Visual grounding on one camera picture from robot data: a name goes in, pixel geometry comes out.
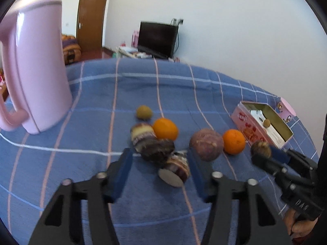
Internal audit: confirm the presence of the pink cartoon cup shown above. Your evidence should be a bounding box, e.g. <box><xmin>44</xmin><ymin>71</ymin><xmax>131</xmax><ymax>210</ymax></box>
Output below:
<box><xmin>276</xmin><ymin>97</ymin><xmax>297</xmax><ymax>124</ymax></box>

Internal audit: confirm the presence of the orange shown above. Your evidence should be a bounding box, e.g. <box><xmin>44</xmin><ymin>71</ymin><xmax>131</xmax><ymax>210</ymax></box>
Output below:
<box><xmin>153</xmin><ymin>118</ymin><xmax>179</xmax><ymax>141</ymax></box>
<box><xmin>223</xmin><ymin>129</ymin><xmax>246</xmax><ymax>155</ymax></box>

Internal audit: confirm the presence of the person's right hand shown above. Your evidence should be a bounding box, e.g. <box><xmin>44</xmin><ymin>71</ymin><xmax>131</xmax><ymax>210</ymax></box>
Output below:
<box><xmin>283</xmin><ymin>206</ymin><xmax>320</xmax><ymax>238</ymax></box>

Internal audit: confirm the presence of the brown wooden door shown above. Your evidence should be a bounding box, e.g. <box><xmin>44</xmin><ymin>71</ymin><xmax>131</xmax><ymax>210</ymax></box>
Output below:
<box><xmin>76</xmin><ymin>0</ymin><xmax>108</xmax><ymax>54</ymax></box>

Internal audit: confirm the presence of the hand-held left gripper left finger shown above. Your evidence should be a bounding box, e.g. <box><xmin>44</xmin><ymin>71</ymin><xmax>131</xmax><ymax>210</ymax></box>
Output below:
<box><xmin>28</xmin><ymin>147</ymin><xmax>134</xmax><ymax>245</ymax></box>

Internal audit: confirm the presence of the small brown round fruit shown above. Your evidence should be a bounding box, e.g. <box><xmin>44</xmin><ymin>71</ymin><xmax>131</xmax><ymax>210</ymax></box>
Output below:
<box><xmin>250</xmin><ymin>141</ymin><xmax>272</xmax><ymax>160</ymax></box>

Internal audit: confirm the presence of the small green round fruit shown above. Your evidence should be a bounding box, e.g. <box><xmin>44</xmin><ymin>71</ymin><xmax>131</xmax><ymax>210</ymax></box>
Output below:
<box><xmin>136</xmin><ymin>105</ymin><xmax>153</xmax><ymax>119</ymax></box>

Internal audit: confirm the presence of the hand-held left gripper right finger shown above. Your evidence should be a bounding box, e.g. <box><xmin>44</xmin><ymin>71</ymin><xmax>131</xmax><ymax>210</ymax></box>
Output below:
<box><xmin>187</xmin><ymin>151</ymin><xmax>292</xmax><ymax>245</ymax></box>

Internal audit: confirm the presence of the pink kettle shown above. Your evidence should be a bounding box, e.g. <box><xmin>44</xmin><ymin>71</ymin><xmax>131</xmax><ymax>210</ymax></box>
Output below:
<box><xmin>0</xmin><ymin>0</ymin><xmax>73</xmax><ymax>135</ymax></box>

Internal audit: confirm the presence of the white television stand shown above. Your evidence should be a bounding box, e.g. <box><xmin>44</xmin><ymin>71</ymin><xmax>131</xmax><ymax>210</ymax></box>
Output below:
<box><xmin>112</xmin><ymin>45</ymin><xmax>179</xmax><ymax>62</ymax></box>

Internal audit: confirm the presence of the black television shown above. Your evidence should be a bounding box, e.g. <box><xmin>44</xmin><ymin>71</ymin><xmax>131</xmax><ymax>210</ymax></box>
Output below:
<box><xmin>137</xmin><ymin>21</ymin><xmax>178</xmax><ymax>59</ymax></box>

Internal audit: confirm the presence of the pink tin box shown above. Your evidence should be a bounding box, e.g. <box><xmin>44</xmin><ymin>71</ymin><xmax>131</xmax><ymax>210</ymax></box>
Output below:
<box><xmin>231</xmin><ymin>101</ymin><xmax>294</xmax><ymax>150</ymax></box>

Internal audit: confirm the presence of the black power cable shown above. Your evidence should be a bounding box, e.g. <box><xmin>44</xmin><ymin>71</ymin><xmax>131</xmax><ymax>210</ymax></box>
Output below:
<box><xmin>175</xmin><ymin>24</ymin><xmax>180</xmax><ymax>58</ymax></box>

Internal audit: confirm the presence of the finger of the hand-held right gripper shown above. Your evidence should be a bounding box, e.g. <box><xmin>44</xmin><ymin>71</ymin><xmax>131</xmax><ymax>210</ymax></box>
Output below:
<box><xmin>270</xmin><ymin>146</ymin><xmax>318</xmax><ymax>175</ymax></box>
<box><xmin>251</xmin><ymin>157</ymin><xmax>302</xmax><ymax>192</ymax></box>

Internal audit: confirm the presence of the round purple sweet potato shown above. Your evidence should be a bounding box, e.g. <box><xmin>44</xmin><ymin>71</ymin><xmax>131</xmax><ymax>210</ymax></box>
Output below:
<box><xmin>189</xmin><ymin>129</ymin><xmax>224</xmax><ymax>162</ymax></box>

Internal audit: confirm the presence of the blue plaid blanket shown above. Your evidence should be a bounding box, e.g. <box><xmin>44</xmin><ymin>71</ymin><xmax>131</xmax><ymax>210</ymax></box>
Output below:
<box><xmin>0</xmin><ymin>57</ymin><xmax>321</xmax><ymax>245</ymax></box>

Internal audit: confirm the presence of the white packet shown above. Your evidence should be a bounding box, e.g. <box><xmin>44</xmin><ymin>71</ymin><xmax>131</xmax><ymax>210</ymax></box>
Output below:
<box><xmin>249</xmin><ymin>109</ymin><xmax>284</xmax><ymax>145</ymax></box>

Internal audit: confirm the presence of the orange leather sofa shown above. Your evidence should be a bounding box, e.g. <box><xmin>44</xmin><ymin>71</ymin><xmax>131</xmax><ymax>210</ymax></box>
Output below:
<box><xmin>61</xmin><ymin>34</ymin><xmax>82</xmax><ymax>65</ymax></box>

